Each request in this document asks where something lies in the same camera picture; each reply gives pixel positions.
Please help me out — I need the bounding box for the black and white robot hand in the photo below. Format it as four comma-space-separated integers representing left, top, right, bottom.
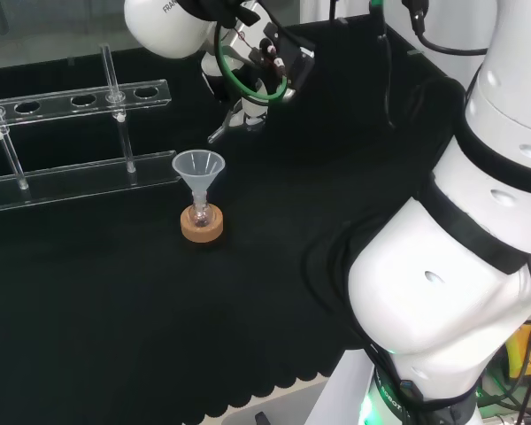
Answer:
201, 39, 289, 134

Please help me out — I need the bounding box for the clear weighing funnel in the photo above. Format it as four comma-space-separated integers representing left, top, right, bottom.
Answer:
207, 105, 266, 145

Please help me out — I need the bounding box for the clear plastic funnel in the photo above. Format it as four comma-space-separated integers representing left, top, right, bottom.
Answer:
172, 150, 227, 210

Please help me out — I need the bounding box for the small round-bottom glass flask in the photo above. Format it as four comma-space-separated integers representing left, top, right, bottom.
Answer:
189, 195, 214, 229

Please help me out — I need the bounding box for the clear funnel stand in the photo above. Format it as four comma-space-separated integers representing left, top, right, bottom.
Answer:
0, 42, 182, 217

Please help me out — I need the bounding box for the black bench cloth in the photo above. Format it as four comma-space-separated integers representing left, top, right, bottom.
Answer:
0, 12, 470, 421

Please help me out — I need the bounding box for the pale board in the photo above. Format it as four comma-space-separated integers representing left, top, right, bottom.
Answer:
205, 347, 377, 425

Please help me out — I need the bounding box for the yellow stop button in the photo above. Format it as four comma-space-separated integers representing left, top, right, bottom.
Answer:
506, 321, 531, 387

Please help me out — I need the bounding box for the green cable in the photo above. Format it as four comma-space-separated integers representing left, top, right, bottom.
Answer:
214, 20, 294, 105

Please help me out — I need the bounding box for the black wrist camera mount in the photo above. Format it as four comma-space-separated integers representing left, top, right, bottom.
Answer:
264, 22, 317, 104

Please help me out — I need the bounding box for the cork ring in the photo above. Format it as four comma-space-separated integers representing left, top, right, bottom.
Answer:
180, 205, 225, 243

